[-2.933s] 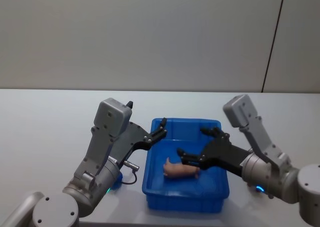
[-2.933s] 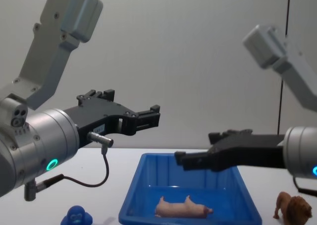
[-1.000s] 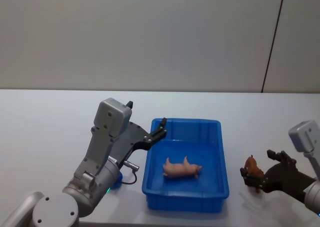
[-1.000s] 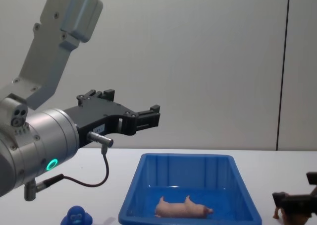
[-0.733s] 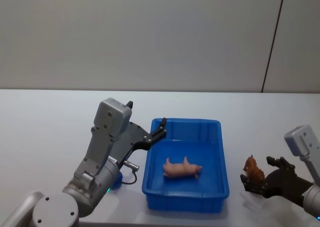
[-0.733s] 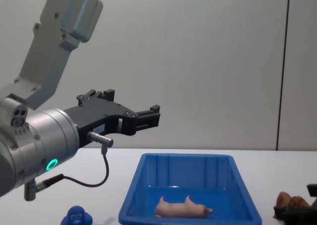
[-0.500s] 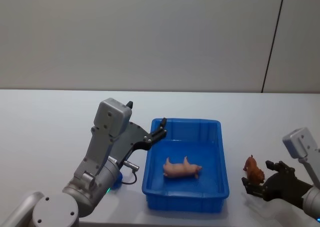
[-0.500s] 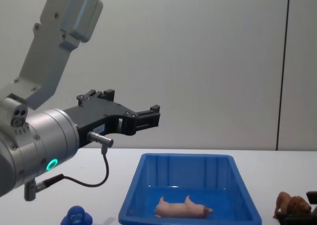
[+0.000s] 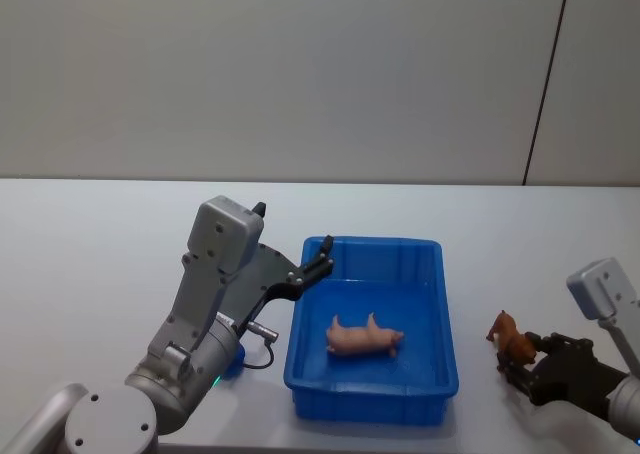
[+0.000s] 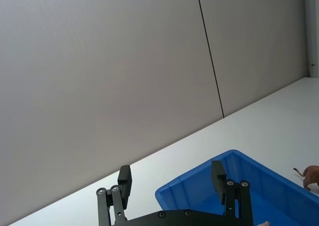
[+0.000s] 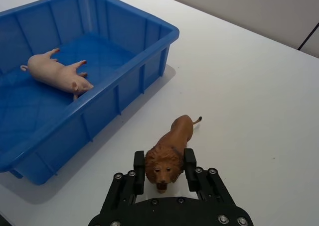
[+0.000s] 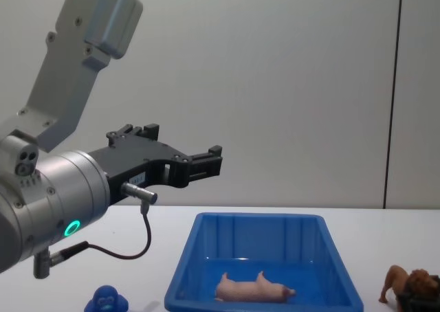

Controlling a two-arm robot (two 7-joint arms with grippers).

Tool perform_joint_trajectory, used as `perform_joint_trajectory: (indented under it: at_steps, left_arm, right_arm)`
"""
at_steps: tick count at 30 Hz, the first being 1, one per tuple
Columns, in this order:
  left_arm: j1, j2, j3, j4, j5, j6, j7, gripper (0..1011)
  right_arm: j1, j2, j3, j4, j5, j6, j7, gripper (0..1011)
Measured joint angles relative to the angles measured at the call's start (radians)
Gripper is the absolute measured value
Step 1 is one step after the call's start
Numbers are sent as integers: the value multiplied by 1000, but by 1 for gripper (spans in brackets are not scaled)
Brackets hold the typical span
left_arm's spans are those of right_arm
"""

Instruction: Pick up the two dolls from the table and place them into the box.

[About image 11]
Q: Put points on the pink pig toy figure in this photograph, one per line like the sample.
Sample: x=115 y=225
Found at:
x=54 y=73

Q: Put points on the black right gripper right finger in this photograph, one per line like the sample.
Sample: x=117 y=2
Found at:
x=190 y=171

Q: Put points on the blue plastic bin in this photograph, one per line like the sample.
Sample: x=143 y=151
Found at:
x=74 y=126

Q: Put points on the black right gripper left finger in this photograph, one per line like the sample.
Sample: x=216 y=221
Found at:
x=139 y=173

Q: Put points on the brown lion toy figure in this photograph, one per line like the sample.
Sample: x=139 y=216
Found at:
x=172 y=146

